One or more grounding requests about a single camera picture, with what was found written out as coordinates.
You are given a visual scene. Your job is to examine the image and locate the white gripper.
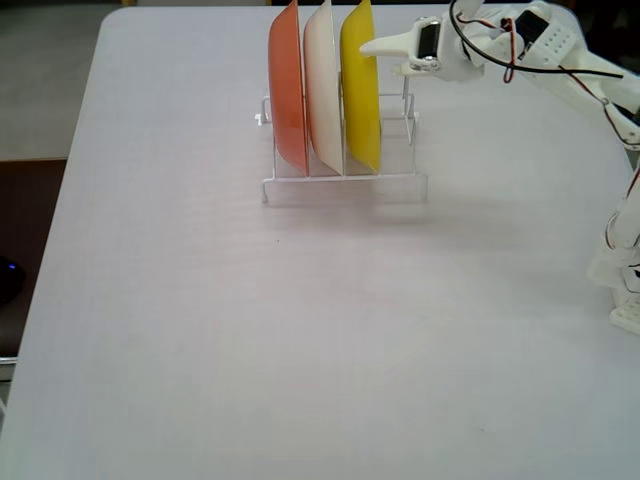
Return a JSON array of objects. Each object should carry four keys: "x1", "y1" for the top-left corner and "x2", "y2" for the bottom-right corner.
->
[{"x1": 358, "y1": 15, "x2": 486, "y2": 84}]

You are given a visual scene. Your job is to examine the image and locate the yellow plate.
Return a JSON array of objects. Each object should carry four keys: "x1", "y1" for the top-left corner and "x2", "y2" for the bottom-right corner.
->
[{"x1": 339, "y1": 0, "x2": 384, "y2": 176}]

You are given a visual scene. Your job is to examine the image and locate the cream white plate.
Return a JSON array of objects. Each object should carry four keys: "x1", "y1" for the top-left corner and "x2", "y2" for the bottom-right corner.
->
[{"x1": 302, "y1": 0, "x2": 346, "y2": 177}]

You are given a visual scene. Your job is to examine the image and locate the orange plate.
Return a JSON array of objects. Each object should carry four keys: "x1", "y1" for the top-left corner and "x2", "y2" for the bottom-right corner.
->
[{"x1": 267, "y1": 0, "x2": 308, "y2": 177}]

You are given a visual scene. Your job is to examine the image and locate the dark brown desk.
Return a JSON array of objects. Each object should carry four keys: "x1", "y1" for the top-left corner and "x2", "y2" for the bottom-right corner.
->
[{"x1": 0, "y1": 157, "x2": 69, "y2": 359}]

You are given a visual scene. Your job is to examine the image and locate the black computer mouse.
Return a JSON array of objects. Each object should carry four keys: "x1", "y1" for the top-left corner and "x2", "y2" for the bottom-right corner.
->
[{"x1": 0, "y1": 254, "x2": 27, "y2": 307}]

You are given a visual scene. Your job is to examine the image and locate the red servo wire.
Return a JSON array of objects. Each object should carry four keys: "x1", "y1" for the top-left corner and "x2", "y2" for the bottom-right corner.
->
[{"x1": 501, "y1": 17, "x2": 527, "y2": 85}]

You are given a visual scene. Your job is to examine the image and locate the white wire dish rack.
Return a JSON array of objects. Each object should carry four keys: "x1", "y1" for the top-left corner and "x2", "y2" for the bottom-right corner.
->
[{"x1": 253, "y1": 89, "x2": 431, "y2": 206}]

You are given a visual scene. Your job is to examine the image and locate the black cable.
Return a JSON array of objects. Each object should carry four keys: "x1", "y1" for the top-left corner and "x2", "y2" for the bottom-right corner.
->
[{"x1": 447, "y1": 0, "x2": 625, "y2": 81}]

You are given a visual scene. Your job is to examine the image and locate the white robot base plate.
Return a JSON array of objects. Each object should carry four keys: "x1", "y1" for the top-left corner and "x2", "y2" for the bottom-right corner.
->
[{"x1": 608, "y1": 299, "x2": 640, "y2": 337}]

